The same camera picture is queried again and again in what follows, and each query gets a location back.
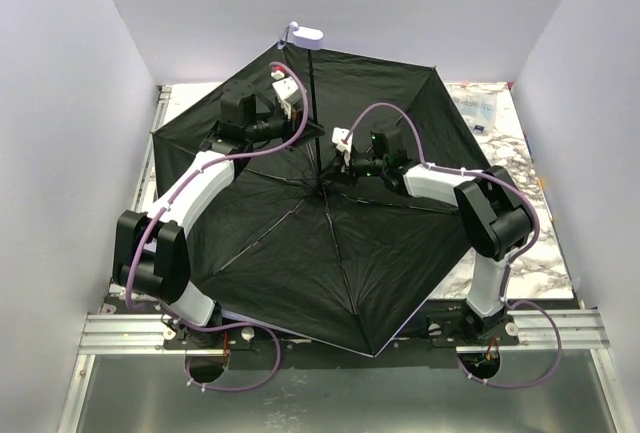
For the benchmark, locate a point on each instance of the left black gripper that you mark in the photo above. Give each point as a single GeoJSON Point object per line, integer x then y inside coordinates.
{"type": "Point", "coordinates": [293, 123]}

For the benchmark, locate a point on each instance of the purple folding umbrella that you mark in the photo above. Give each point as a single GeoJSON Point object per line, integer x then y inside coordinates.
{"type": "Point", "coordinates": [344, 265]}

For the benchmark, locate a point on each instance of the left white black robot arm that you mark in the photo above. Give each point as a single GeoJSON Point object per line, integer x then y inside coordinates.
{"type": "Point", "coordinates": [151, 254]}

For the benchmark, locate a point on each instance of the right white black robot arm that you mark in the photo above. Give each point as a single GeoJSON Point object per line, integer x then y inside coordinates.
{"type": "Point", "coordinates": [496, 220]}

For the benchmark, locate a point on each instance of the clear plastic organizer box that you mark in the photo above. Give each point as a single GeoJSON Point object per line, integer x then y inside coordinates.
{"type": "Point", "coordinates": [478, 111]}

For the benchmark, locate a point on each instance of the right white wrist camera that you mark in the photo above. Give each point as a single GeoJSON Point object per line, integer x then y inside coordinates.
{"type": "Point", "coordinates": [342, 140]}

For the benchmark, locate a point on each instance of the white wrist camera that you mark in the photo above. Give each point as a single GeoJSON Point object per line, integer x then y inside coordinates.
{"type": "Point", "coordinates": [342, 140]}
{"type": "Point", "coordinates": [286, 90]}

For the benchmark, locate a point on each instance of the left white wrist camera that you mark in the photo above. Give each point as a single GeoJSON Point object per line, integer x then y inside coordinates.
{"type": "Point", "coordinates": [286, 90]}

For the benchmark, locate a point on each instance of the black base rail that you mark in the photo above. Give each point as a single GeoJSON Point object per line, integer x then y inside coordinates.
{"type": "Point", "coordinates": [429, 339]}

